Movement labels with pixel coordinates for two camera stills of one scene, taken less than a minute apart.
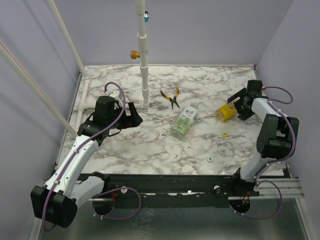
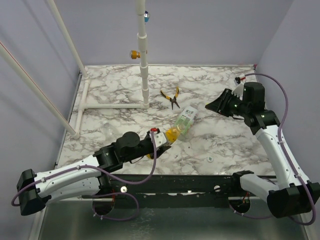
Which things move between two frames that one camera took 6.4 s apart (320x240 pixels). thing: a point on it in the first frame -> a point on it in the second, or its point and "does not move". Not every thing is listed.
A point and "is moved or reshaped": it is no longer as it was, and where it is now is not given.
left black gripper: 134,120 -> 160,150
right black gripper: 242,105 -> 227,102
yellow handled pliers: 173,99 does not move
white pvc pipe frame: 142,39 does not move
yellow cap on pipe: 135,54 does not move
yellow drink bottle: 225,112 is moved or reshaped
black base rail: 175,191 does not move
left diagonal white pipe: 37,89 does not move
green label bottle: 185,122 does not move
